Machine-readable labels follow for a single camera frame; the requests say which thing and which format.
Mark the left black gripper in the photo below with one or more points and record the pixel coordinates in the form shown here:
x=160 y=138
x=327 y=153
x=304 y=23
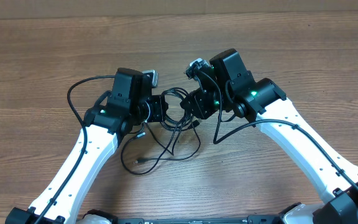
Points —
x=160 y=105

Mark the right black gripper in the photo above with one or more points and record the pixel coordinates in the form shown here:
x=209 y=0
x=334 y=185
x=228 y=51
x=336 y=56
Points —
x=199 y=108

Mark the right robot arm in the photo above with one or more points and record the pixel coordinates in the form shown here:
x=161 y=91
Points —
x=225 y=85

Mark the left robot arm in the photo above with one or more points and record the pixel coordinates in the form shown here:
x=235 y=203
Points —
x=129 y=103

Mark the cardboard backdrop panel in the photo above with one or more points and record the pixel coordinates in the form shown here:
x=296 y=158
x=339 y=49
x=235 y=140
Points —
x=36 y=9

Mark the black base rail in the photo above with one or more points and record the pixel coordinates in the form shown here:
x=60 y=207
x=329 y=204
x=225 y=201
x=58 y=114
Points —
x=194 y=221

